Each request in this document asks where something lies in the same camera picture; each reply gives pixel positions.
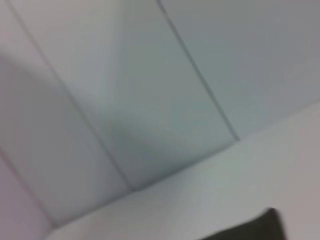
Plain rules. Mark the dark green shirt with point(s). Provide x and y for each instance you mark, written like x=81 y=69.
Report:
x=255 y=228

